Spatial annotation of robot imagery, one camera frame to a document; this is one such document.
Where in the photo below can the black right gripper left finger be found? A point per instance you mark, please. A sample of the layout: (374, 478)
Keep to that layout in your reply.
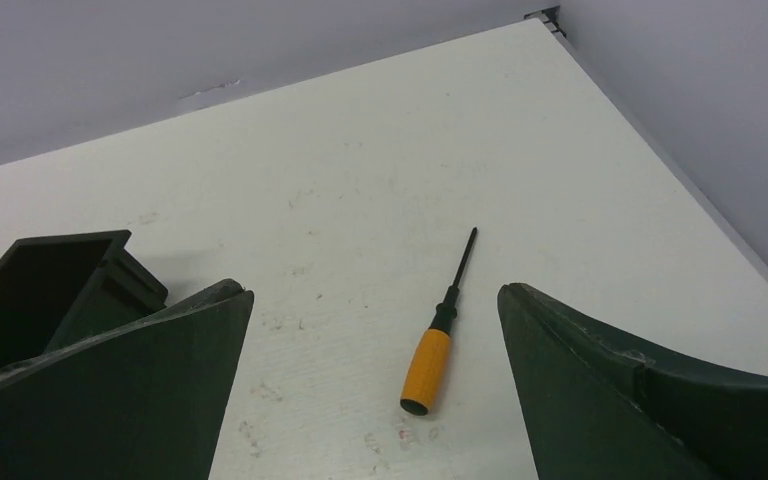
(142, 401)

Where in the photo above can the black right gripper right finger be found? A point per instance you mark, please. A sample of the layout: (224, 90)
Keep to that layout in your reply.
(601, 403)

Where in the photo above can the orange handled screwdriver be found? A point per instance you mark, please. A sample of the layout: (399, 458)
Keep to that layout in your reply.
(427, 368)

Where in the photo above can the black plastic bin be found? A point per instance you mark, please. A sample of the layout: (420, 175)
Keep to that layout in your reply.
(58, 290)

